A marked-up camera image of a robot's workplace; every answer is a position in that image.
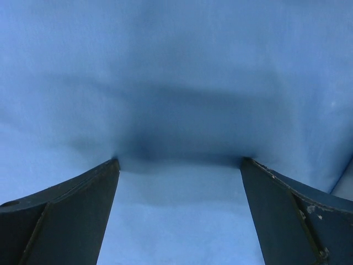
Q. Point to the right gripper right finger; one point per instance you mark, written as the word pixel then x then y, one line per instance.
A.
pixel 295 223

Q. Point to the blue surgical drape cloth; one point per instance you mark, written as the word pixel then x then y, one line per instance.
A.
pixel 179 92

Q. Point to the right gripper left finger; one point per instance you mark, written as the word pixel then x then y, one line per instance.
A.
pixel 63 224

